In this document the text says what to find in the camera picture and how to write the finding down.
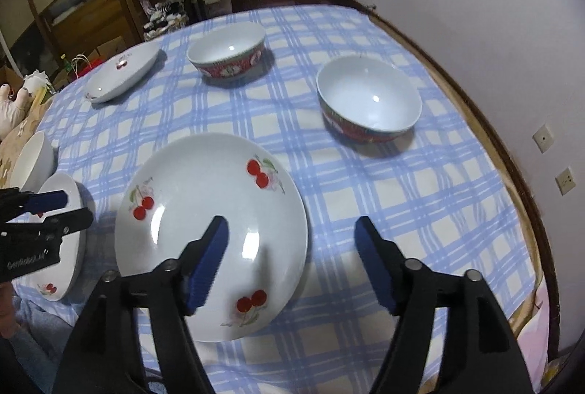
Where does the wicker basket with socks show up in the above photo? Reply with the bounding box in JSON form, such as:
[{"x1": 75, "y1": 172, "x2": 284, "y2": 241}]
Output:
[{"x1": 141, "y1": 0, "x2": 190, "y2": 40}]

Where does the white ruffled fabric item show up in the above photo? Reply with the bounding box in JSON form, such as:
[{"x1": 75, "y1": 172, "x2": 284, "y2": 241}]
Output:
[{"x1": 23, "y1": 71, "x2": 51, "y2": 95}]

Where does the open cardboard box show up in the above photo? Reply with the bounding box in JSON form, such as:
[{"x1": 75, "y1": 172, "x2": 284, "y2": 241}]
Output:
[{"x1": 0, "y1": 64, "x2": 26, "y2": 93}]

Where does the white cherry-print plate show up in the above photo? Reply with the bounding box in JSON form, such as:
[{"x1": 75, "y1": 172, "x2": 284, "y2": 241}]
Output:
[
  {"x1": 84, "y1": 43, "x2": 161, "y2": 104},
  {"x1": 114, "y1": 132, "x2": 309, "y2": 344},
  {"x1": 11, "y1": 173, "x2": 87, "y2": 302}
]

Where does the yellow green box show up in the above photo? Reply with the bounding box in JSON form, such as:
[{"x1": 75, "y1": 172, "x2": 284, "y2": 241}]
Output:
[{"x1": 34, "y1": 85, "x2": 56, "y2": 106}]

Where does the plain white bowl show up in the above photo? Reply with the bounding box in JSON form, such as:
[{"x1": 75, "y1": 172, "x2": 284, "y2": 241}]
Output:
[{"x1": 10, "y1": 131, "x2": 58, "y2": 194}]

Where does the blue plaid tablecloth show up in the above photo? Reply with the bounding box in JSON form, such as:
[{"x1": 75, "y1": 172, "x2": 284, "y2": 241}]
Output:
[{"x1": 11, "y1": 3, "x2": 547, "y2": 394}]

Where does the red paper bag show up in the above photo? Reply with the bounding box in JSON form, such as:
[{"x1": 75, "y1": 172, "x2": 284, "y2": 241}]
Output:
[{"x1": 68, "y1": 53, "x2": 103, "y2": 79}]

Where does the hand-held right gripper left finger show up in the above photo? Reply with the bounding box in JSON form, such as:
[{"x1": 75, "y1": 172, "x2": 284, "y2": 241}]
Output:
[{"x1": 50, "y1": 215, "x2": 229, "y2": 394}]

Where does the red patterned bowl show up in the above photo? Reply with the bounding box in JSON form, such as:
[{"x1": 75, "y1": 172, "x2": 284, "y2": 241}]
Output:
[
  {"x1": 186, "y1": 21, "x2": 267, "y2": 87},
  {"x1": 316, "y1": 55, "x2": 422, "y2": 144}
]

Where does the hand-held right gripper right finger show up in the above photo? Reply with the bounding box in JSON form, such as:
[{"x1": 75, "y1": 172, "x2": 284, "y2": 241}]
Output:
[{"x1": 355, "y1": 215, "x2": 533, "y2": 394}]

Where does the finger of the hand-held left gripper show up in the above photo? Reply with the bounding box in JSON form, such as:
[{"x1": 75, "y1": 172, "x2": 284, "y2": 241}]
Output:
[
  {"x1": 0, "y1": 187, "x2": 68, "y2": 221},
  {"x1": 25, "y1": 207, "x2": 94, "y2": 241}
]

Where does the pink bed sheet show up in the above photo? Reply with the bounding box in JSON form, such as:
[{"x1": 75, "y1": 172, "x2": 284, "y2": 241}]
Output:
[{"x1": 516, "y1": 284, "x2": 556, "y2": 358}]

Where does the beige plush toy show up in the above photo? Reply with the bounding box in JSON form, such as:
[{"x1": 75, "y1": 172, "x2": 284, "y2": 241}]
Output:
[{"x1": 0, "y1": 80, "x2": 35, "y2": 134}]

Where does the wall outlet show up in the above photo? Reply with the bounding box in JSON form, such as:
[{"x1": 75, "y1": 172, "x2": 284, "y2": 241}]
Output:
[
  {"x1": 533, "y1": 124, "x2": 554, "y2": 153},
  {"x1": 555, "y1": 166, "x2": 575, "y2": 196}
]

